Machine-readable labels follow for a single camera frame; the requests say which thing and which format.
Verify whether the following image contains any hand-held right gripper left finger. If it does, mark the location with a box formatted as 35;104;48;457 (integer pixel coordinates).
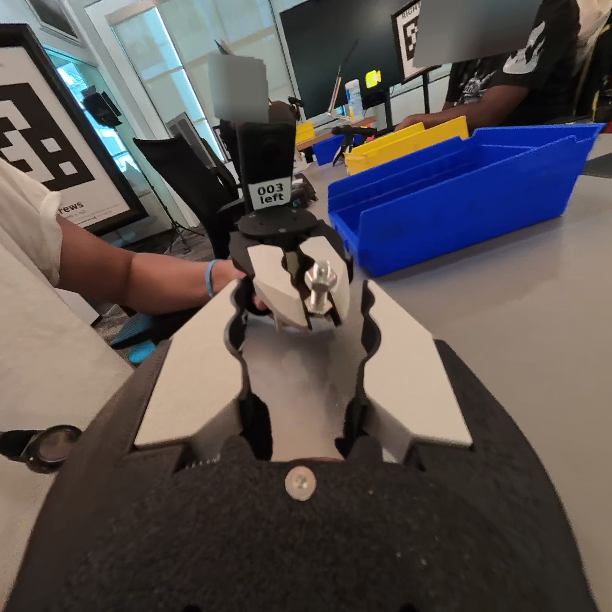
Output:
134;280;250;462

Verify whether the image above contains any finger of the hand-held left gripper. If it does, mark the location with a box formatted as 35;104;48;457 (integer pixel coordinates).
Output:
287;237;351;319
248;245;314;332

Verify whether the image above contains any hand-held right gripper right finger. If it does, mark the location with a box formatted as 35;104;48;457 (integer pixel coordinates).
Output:
343;280;474;464

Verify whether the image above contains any silver hex bolt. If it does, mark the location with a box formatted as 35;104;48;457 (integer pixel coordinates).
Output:
304;260;339;318

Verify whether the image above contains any person's left forearm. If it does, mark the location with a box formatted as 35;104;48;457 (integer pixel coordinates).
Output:
56;215;214;315

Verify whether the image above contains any grey desk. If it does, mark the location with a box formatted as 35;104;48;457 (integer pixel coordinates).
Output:
239;160;612;612

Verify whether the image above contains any person's left hand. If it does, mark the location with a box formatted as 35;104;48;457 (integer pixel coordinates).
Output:
221;259;269;312

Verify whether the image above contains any small blue bin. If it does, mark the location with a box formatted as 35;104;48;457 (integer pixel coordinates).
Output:
312;134;346;166

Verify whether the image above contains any blue wristband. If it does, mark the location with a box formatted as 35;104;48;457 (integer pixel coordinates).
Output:
206;259;227;299

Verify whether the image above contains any blue chair part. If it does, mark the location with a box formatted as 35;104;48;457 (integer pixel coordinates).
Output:
109;313;157;365

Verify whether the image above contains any black chair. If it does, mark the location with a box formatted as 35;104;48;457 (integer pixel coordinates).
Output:
133;134;242;261

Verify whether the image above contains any white wipes canister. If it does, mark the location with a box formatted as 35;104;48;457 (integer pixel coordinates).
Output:
344;79;365;121

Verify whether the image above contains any blue plastic bin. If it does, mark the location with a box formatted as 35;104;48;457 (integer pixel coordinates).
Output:
327;122;606;278

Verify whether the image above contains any large black screen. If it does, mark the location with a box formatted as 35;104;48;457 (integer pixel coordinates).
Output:
279;0;407;121

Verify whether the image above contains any yellow plastic bin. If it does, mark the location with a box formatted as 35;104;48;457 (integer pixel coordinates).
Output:
343;116;469;176

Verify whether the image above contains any black badge reel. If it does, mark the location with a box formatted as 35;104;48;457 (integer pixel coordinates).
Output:
0;425;83;475

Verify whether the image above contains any person's white shirt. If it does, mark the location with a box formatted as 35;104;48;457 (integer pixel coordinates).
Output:
0;158;135;574

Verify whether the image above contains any black studio light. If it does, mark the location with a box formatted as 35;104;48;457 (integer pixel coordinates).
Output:
82;86;123;128

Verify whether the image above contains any framed marker poster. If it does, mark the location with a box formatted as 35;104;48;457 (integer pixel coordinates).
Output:
391;0;438;85
0;24;150;236

